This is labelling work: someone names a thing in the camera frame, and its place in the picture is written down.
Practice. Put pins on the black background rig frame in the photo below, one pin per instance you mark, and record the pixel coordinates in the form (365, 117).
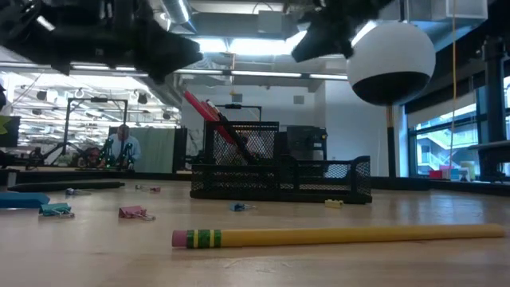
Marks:
(97, 100)

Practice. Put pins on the teal binder clip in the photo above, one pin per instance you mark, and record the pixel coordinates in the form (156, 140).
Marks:
(53, 208)

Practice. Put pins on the black mesh desk organizer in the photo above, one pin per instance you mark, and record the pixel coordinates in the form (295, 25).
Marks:
(279, 187)

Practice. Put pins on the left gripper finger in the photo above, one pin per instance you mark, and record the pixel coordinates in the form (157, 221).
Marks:
(167, 53)

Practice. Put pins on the person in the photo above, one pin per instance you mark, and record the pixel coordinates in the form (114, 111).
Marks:
(125, 149)

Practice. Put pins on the yellow pencil green ferrule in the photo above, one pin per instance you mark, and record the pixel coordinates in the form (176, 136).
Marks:
(338, 235)

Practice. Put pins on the blue binder clip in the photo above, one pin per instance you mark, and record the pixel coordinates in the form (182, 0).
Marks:
(237, 206)

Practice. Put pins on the black rig post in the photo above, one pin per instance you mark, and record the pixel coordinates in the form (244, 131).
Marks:
(494, 99)

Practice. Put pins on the black side desk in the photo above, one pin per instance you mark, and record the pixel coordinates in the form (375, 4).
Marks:
(490, 147)

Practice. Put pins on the blue eraser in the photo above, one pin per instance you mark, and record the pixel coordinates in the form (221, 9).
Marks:
(20, 200)

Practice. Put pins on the red storage box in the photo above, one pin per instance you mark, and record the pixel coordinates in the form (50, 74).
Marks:
(436, 174)

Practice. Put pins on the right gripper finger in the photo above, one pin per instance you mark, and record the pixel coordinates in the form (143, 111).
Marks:
(326, 40)

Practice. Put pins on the green partition screen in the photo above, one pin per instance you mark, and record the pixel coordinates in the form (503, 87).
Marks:
(155, 151)

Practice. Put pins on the small yellow block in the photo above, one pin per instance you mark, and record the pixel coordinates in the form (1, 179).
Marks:
(334, 203)

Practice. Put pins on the grey ceiling box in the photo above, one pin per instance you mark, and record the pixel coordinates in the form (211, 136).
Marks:
(271, 22)

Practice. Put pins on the black pen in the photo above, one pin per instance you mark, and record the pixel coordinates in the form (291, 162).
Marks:
(235, 137)

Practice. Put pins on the small grey binder clip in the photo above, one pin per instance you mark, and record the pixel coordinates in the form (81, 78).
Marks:
(71, 192)

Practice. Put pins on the black background monitor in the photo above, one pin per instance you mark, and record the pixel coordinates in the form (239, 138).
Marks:
(15, 137)

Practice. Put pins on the white globe desk lamp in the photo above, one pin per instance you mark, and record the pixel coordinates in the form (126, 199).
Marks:
(390, 52)

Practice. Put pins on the black aluminium table frame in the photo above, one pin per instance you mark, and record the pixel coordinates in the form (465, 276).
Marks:
(99, 175)

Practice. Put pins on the black cabinet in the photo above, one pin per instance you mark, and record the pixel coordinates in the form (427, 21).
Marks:
(304, 139)

